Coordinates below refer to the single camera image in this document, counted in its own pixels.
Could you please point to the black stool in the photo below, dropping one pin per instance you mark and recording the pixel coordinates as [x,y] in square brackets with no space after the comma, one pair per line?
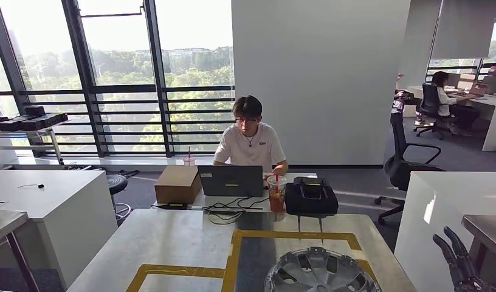
[117,183]

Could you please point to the steel workbench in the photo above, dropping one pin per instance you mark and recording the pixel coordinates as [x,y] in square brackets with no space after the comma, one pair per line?
[171,250]

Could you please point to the grey laptop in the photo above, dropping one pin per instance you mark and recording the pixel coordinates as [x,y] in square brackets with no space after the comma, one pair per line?
[231,181]

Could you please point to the grey roller blind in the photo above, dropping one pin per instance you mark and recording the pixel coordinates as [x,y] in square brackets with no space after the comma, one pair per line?
[465,28]

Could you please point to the silver wheel hubcap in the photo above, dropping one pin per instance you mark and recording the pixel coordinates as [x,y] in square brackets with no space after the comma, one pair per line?
[320,274]

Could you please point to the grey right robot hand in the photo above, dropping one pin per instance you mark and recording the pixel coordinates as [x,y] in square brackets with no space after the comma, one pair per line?
[463,270]

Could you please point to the black equipment boxes row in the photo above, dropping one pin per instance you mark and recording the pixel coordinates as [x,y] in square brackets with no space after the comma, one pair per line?
[34,119]

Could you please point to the black office chair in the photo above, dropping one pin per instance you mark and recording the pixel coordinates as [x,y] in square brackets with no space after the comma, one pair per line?
[429,104]
[401,165]

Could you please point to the steel table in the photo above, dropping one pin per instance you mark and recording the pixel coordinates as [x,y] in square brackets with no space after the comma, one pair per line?
[4,225]
[485,229]

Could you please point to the brown cardboard box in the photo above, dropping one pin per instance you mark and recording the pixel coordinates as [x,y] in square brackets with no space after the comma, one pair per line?
[177,185]

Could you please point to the iced tea cup red straw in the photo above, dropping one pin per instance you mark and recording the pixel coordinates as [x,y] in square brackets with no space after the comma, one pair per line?
[276,195]

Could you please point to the black carry case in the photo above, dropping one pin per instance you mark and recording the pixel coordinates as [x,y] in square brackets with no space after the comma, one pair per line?
[311,199]

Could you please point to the clear plastic cup with straw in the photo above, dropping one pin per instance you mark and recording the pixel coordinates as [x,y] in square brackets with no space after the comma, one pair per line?
[188,160]

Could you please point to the white side table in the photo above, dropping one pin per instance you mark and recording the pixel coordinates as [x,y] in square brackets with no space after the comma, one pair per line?
[50,139]

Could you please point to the white desk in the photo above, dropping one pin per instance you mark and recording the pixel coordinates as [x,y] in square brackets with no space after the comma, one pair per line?
[417,250]
[493,121]
[256,206]
[50,201]

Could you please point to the black window railing frame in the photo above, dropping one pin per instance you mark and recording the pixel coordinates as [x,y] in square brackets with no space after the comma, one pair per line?
[157,80]

